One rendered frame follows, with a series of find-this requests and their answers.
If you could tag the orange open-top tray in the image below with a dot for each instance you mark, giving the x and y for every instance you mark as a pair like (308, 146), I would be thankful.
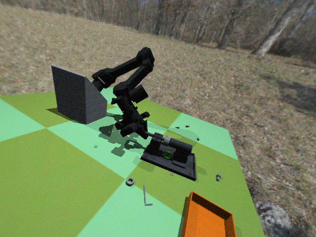
(203, 218)

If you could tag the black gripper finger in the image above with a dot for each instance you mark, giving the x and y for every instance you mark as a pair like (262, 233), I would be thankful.
(141, 132)
(145, 125)

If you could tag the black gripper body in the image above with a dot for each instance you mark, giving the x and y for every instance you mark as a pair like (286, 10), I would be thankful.
(134, 119)

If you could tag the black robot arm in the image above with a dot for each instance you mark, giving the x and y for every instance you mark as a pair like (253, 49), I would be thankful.
(125, 91)

